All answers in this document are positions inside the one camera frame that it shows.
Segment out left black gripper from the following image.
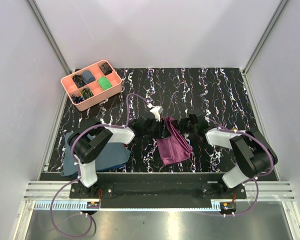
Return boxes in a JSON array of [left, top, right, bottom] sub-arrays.
[[142, 118, 171, 140]]

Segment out purple satin napkin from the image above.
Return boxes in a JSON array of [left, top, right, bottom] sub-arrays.
[[157, 117, 193, 166]]

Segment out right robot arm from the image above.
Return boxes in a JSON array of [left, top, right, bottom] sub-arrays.
[[173, 114, 278, 199]]

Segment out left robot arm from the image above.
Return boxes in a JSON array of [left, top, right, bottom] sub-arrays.
[[67, 117, 172, 198]]

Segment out grey-blue folded cloth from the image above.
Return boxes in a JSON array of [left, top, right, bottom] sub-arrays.
[[60, 132, 131, 177]]

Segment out green rolled cloth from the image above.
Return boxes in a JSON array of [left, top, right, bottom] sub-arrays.
[[98, 76, 113, 91]]

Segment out yellow-black patterned rolled cloth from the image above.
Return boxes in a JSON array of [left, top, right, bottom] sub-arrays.
[[81, 88, 94, 100]]

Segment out dark patterned rolled cloth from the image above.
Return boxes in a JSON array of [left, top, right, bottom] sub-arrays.
[[100, 62, 113, 76]]

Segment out pink divided organizer tray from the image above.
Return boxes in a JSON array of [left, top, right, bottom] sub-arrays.
[[60, 60, 123, 112]]

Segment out blue rolled cloth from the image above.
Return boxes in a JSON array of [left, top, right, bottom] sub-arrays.
[[81, 70, 96, 84]]

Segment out blue-black patterned rolled cloth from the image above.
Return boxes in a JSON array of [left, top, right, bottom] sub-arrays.
[[71, 94, 85, 104]]

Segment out black patterned rolled cloth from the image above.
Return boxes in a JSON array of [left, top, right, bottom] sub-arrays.
[[72, 74, 85, 88]]

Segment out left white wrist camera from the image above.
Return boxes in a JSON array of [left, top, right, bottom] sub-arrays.
[[147, 103, 163, 122]]

